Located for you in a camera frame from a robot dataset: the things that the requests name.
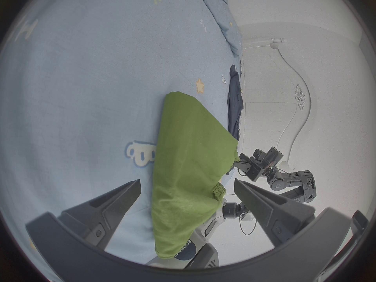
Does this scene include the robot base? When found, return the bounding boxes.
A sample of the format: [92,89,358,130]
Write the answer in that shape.
[144,199,225,270]

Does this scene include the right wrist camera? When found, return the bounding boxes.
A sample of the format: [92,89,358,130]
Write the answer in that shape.
[253,147,284,167]

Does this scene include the black cable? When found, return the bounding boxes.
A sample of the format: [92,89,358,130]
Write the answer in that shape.
[238,216,259,237]

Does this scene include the green shorts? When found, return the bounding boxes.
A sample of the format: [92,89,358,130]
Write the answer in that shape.
[152,91,241,259]

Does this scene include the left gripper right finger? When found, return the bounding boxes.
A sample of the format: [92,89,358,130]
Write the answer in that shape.
[234,179,316,249]

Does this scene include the pale blue quilt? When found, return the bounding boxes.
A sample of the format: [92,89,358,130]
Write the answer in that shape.
[188,0,243,59]

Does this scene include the dark blue garment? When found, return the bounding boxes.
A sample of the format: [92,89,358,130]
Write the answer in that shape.
[227,65,244,142]

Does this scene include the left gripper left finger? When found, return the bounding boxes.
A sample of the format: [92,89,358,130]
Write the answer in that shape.
[60,179,142,251]

